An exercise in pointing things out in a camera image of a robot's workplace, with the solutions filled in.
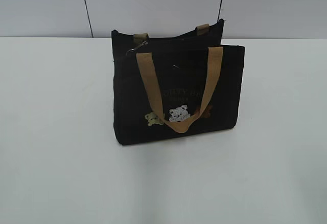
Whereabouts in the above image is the black canvas tote bag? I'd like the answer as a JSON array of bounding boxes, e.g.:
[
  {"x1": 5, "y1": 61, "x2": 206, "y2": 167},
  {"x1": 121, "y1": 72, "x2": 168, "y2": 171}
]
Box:
[{"x1": 111, "y1": 19, "x2": 245, "y2": 145}]

